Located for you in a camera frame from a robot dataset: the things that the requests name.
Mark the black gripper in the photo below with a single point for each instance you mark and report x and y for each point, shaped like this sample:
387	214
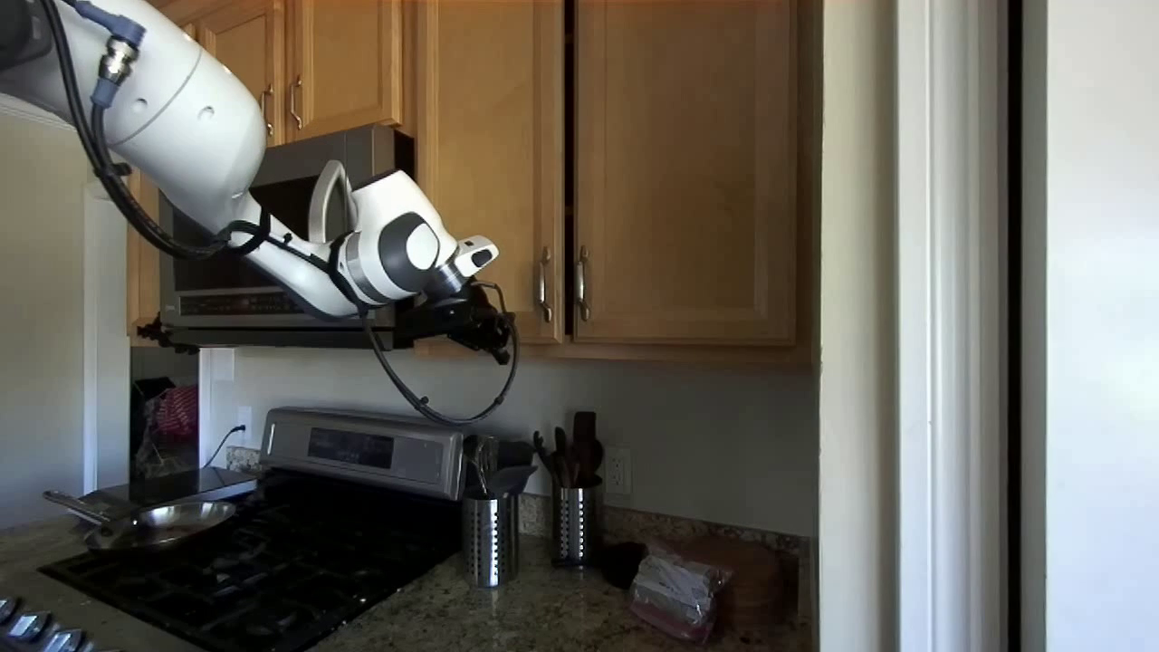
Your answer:
453	321

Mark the narrow wooden cabinet door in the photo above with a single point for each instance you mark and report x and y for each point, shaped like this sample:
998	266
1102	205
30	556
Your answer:
484	144

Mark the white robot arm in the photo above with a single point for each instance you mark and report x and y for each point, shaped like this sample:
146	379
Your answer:
182	108

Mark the wide wooden cabinet door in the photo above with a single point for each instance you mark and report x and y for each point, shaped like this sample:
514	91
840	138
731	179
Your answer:
691	169

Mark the small wooden cabinet door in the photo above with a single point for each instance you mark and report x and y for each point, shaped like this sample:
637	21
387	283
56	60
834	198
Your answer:
270	60
347	60

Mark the grey metal kitchen utensils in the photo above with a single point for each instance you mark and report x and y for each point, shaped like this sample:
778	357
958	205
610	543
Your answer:
494	464

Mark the dark kitchen utensils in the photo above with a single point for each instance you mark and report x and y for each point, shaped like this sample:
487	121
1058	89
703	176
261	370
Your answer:
583	454

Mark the perforated steel utensil holder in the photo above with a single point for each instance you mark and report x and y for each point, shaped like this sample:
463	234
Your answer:
577	525
491	543

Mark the small black dish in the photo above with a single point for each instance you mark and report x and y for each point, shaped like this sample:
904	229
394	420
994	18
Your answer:
622	565

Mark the stainless steel microwave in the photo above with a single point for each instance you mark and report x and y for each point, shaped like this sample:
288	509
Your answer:
205	304

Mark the clear plastic bread bag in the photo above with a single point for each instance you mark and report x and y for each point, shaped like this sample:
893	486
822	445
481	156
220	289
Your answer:
674	592

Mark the stainless steel black stove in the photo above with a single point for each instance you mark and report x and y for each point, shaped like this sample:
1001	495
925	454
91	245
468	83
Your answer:
278	565

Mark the pink cloth item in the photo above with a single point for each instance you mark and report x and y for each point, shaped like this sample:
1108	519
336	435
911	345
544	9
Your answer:
177	415

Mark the steel frying pan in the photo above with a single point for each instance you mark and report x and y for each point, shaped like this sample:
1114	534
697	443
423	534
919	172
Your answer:
182	519

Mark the white door frame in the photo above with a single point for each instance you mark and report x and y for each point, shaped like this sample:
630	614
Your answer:
956	326

